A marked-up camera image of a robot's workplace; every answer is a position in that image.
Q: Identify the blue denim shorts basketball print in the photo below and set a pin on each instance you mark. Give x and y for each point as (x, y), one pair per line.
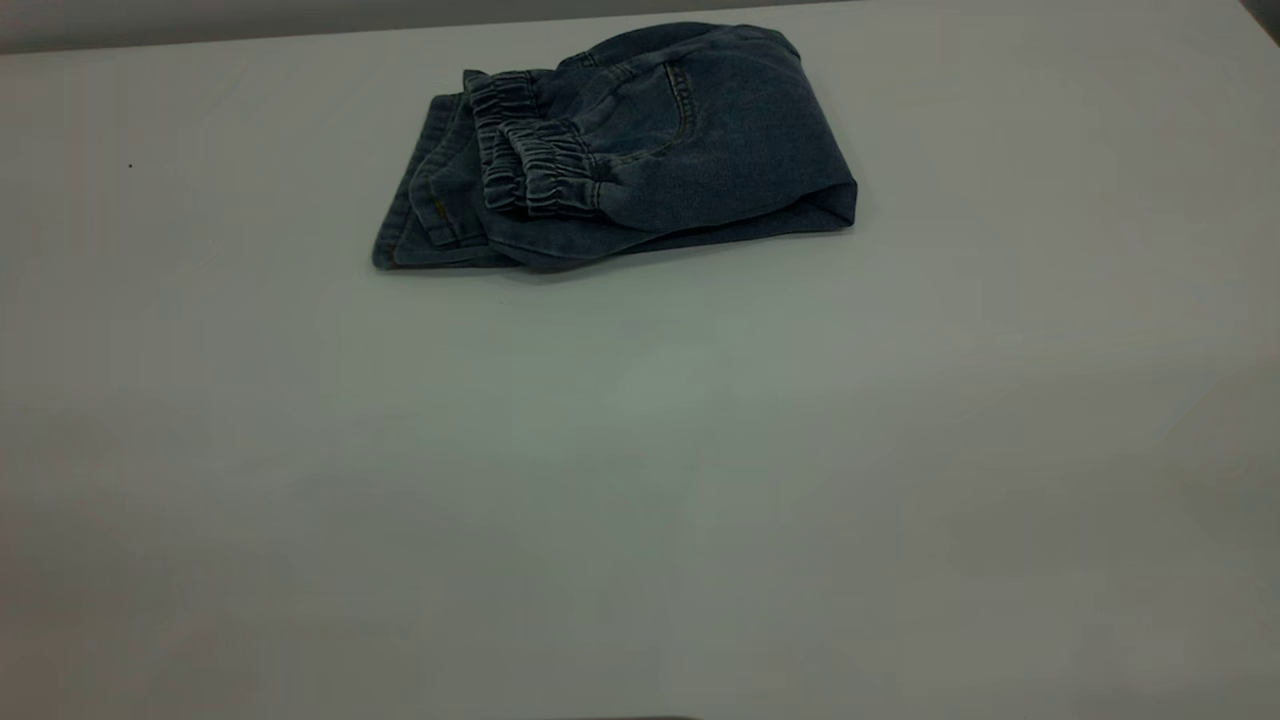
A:
(650, 150)

